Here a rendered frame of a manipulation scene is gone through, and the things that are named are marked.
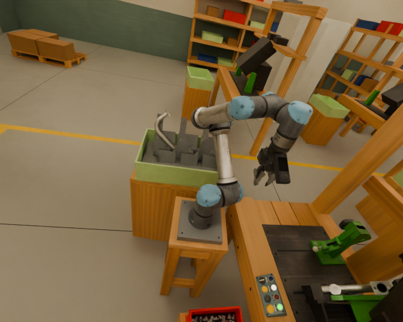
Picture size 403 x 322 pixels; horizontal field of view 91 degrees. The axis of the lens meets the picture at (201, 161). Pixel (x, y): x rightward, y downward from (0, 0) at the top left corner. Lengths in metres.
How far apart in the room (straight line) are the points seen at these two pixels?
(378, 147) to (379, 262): 0.57
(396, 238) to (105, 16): 7.71
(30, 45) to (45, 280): 4.96
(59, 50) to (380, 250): 5.83
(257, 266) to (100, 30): 7.58
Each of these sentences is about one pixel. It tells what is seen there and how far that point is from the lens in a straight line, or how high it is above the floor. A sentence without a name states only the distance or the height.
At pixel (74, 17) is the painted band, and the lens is 8.09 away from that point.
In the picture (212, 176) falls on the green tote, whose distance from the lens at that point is 1.37.
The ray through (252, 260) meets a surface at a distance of 1.13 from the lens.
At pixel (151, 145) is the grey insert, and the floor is 0.85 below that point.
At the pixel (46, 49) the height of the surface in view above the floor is 0.30.
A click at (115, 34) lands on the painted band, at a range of 7.75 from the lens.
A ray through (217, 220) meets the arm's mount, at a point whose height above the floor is 0.89.
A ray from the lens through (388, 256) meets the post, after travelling 1.35.
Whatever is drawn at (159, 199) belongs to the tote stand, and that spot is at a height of 0.62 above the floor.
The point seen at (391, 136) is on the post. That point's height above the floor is 1.51.
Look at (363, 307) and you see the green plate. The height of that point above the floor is 1.16.
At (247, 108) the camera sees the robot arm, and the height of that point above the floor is 1.60.
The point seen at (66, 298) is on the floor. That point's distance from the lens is 2.00.
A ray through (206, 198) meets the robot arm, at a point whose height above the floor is 1.11.
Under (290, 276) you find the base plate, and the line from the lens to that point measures 1.20.
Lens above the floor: 1.85
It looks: 39 degrees down
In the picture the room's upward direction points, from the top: 15 degrees clockwise
